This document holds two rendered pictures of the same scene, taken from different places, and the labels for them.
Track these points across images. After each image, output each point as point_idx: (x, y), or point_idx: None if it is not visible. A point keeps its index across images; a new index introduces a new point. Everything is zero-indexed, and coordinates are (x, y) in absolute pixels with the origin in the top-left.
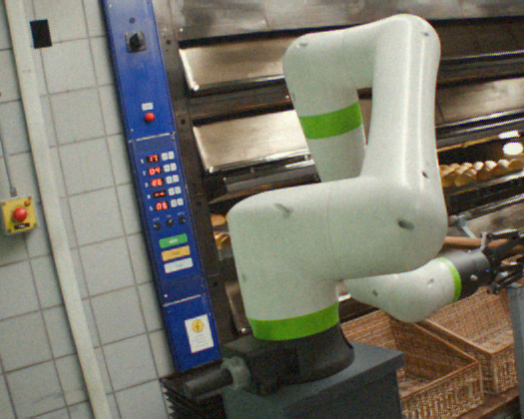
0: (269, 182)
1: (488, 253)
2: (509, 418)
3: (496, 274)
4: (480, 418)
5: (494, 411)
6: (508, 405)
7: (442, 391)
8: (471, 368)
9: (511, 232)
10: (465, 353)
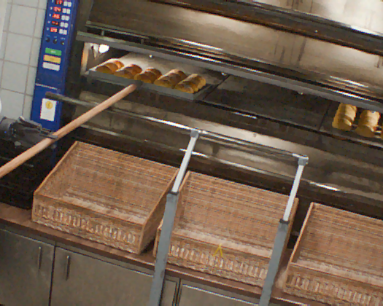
0: (103, 44)
1: (16, 126)
2: (147, 276)
3: (18, 139)
4: (120, 256)
5: (133, 261)
6: (147, 267)
7: (108, 223)
8: (133, 224)
9: (33, 124)
10: (147, 217)
